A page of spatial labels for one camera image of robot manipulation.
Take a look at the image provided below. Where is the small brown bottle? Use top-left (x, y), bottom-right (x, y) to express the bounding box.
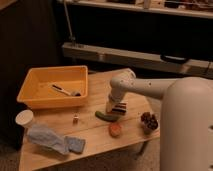
top-left (73, 114), bottom-right (79, 124)

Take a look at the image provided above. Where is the bowl of dark nuts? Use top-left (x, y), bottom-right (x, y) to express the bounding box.
top-left (141, 112), bottom-right (158, 135)

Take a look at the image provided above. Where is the white paper cup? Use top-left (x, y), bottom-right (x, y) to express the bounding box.
top-left (15, 110), bottom-right (34, 128)

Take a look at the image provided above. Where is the brush with dark handle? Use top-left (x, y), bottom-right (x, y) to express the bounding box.
top-left (52, 84), bottom-right (81, 97)

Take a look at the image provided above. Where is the blue sponge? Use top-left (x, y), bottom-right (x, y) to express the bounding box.
top-left (65, 136), bottom-right (86, 154)

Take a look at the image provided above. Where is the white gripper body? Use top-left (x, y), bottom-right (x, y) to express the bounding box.
top-left (106, 95), bottom-right (121, 113)

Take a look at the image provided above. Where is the orange round toy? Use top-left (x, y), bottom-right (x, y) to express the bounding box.
top-left (108, 122), bottom-right (122, 137)

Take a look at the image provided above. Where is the yellow plastic tray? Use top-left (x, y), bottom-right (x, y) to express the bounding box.
top-left (17, 65), bottom-right (88, 109)

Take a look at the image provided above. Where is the light blue cloth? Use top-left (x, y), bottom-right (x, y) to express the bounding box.
top-left (27, 124), bottom-right (69, 155)

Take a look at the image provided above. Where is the grey metal shelf rail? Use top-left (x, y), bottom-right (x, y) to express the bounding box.
top-left (62, 42), bottom-right (213, 79)

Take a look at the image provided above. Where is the upper wooden shelf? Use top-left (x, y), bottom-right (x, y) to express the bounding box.
top-left (57, 0), bottom-right (213, 19)

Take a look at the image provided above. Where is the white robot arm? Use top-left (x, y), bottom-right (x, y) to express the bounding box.
top-left (107, 69), bottom-right (213, 171)

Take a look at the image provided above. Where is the green cucumber toy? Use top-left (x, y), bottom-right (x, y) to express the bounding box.
top-left (95, 111), bottom-right (119, 122)

